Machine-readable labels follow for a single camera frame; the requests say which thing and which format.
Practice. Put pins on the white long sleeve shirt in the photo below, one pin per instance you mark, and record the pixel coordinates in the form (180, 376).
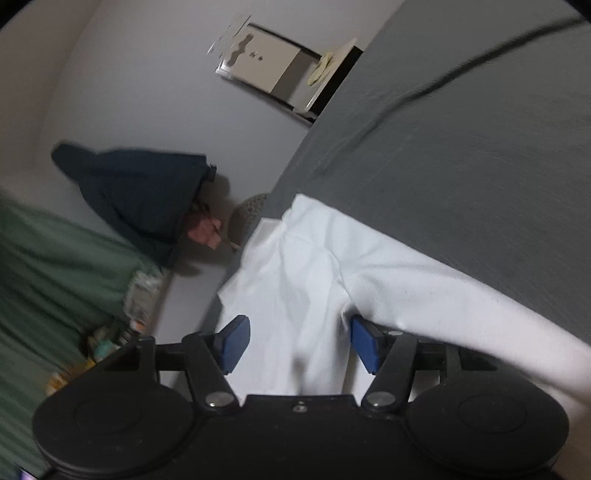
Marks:
(301, 278)

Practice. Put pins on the woven grey waste basket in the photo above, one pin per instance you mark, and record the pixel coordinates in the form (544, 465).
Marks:
(244, 216)

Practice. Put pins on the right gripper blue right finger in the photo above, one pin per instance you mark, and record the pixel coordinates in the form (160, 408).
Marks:
(373, 343)

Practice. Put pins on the pink hanging cloth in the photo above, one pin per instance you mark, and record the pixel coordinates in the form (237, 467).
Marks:
(204, 229)

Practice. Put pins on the green curtain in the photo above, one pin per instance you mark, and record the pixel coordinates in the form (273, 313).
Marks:
(58, 280)

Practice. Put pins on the dark teal hanging jacket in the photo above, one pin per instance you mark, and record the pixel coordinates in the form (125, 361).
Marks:
(143, 195)

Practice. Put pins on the dark grey bed sheet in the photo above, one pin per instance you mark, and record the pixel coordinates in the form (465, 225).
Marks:
(464, 132)

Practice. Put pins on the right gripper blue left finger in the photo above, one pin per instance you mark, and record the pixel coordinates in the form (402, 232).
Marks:
(221, 350)

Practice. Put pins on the clear plastic storage box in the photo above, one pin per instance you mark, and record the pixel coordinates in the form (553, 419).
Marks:
(142, 295)

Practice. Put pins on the cream and black wooden chair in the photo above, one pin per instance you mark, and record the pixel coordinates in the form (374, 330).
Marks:
(277, 68)

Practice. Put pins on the yellow item on chair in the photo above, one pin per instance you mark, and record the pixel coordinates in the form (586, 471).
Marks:
(320, 68)

